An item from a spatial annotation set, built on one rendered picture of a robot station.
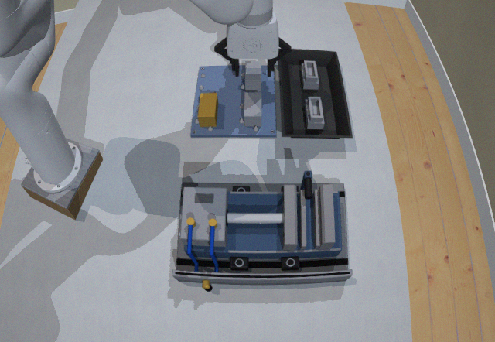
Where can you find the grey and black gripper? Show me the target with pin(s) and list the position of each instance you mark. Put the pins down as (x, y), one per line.
(253, 42)

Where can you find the grey long flat bar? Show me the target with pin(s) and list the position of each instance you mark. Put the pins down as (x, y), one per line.
(302, 204)

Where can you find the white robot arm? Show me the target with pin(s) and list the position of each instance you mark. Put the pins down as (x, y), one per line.
(27, 41)

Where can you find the grey metal bar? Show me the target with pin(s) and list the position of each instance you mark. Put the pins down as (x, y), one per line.
(316, 210)

